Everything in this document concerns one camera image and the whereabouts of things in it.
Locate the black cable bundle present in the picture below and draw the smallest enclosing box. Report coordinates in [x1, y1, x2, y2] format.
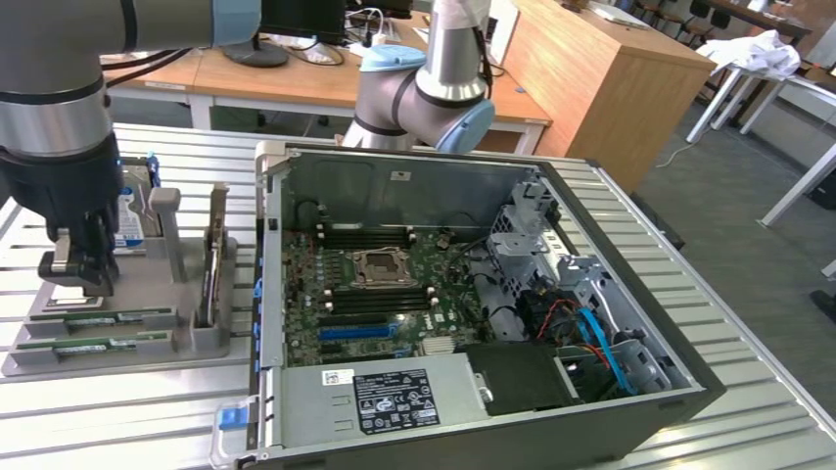
[96, 47, 198, 85]

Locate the black office chair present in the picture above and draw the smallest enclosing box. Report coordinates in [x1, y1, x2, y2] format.
[678, 0, 734, 41]

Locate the white power strip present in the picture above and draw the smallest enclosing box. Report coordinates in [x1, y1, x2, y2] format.
[351, 31, 396, 56]

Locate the white table frame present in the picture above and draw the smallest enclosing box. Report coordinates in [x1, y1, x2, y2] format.
[755, 144, 836, 228]

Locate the crumpled white cloth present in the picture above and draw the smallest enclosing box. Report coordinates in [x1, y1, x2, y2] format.
[694, 29, 804, 80]

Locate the green motherboard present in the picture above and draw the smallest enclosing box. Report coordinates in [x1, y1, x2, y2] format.
[280, 225, 498, 368]

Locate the metal drive cage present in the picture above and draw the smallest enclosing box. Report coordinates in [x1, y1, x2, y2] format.
[486, 179, 675, 396]

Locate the black RAM slot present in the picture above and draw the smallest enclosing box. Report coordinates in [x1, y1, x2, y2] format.
[324, 292, 436, 304]
[323, 287, 434, 298]
[320, 234, 418, 244]
[320, 229, 416, 239]
[327, 303, 439, 314]
[319, 224, 415, 233]
[322, 239, 419, 250]
[326, 298, 438, 308]

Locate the blue flat wire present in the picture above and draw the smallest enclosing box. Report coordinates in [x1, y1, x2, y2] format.
[574, 305, 636, 394]

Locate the wooden desk with white frame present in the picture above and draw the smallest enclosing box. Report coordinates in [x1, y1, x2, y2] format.
[103, 8, 555, 154]

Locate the white floor cable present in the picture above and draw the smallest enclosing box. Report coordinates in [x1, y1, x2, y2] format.
[655, 140, 695, 168]

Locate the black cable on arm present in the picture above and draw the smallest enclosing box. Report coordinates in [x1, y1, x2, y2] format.
[471, 23, 496, 97]

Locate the blue expansion slot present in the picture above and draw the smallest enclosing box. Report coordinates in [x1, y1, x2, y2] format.
[316, 324, 388, 343]

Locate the black disk bay box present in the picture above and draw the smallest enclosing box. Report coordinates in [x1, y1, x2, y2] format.
[464, 342, 584, 416]

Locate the grey power supply unit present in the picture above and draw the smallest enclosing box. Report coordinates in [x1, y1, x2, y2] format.
[268, 352, 492, 450]

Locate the graphics card with metal bracket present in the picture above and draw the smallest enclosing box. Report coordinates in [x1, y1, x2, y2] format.
[195, 181, 232, 330]

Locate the hard disk with blue label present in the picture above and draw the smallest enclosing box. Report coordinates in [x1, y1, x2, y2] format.
[111, 155, 163, 250]

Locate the grey parts rack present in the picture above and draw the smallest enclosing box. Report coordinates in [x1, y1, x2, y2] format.
[0, 184, 235, 378]

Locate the CPU socket with metal frame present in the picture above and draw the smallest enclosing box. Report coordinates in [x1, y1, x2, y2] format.
[346, 249, 415, 291]

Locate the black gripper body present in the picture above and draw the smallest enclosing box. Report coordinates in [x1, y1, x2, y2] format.
[0, 130, 127, 249]

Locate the wooden cabinet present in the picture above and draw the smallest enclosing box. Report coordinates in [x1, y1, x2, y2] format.
[499, 0, 719, 195]

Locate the black expansion slot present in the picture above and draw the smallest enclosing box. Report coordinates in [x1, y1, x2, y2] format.
[322, 312, 395, 330]

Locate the white metal table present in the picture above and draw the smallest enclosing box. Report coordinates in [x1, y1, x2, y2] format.
[683, 62, 836, 144]

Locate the green RAM stick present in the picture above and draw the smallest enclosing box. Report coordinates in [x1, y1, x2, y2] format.
[28, 307, 175, 328]
[15, 331, 175, 353]

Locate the black open PC case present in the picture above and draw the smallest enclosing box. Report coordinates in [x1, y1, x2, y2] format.
[212, 140, 730, 470]

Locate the black computer monitor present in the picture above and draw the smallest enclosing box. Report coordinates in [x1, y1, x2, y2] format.
[220, 0, 350, 69]

